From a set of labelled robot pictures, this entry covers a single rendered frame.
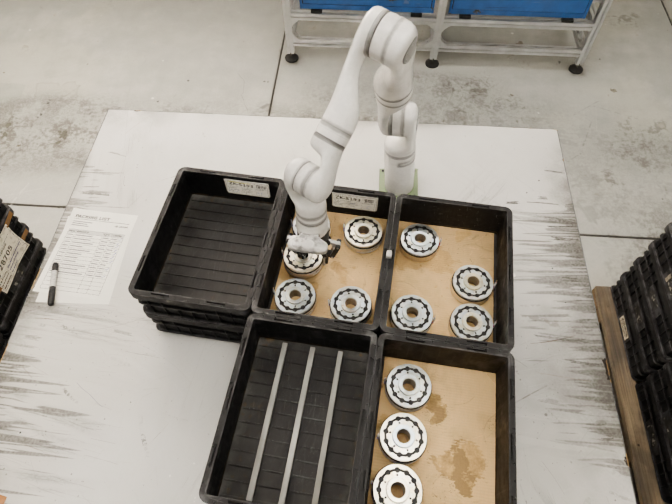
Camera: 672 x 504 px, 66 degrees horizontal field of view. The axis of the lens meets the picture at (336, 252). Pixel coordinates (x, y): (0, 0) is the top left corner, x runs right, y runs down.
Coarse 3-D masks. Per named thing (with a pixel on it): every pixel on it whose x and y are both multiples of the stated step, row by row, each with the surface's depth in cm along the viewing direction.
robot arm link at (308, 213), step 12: (288, 168) 106; (300, 168) 105; (288, 180) 106; (288, 192) 110; (300, 204) 112; (312, 204) 112; (324, 204) 113; (300, 216) 114; (312, 216) 113; (324, 216) 116
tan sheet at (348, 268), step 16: (336, 224) 145; (384, 224) 145; (336, 256) 139; (352, 256) 139; (368, 256) 139; (320, 272) 137; (336, 272) 137; (352, 272) 137; (368, 272) 137; (320, 288) 134; (336, 288) 134; (368, 288) 134; (272, 304) 132; (320, 304) 132; (368, 320) 129
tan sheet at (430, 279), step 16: (400, 224) 145; (448, 240) 142; (464, 240) 142; (480, 240) 142; (400, 256) 139; (448, 256) 139; (464, 256) 139; (480, 256) 139; (400, 272) 137; (416, 272) 136; (432, 272) 136; (448, 272) 136; (400, 288) 134; (416, 288) 134; (432, 288) 134; (448, 288) 134; (432, 304) 132; (448, 304) 132; (448, 320) 129
